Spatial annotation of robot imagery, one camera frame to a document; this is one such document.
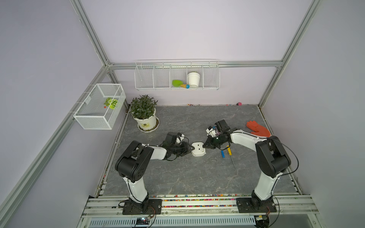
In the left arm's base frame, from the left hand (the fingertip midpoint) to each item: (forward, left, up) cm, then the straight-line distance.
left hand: (193, 150), depth 90 cm
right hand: (+3, -6, +1) cm, 7 cm away
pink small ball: (+44, -45, -5) cm, 63 cm away
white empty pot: (+37, -3, +28) cm, 46 cm away
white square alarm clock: (0, -4, -1) cm, 4 cm away
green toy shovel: (+42, +8, +22) cm, 48 cm away
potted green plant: (+25, +32, +15) cm, 43 cm away
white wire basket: (+21, +54, +22) cm, 62 cm away
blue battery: (-2, -20, -5) cm, 20 cm away
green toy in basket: (+20, +46, +26) cm, 57 cm away
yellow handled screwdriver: (-2, -24, -4) cm, 25 cm away
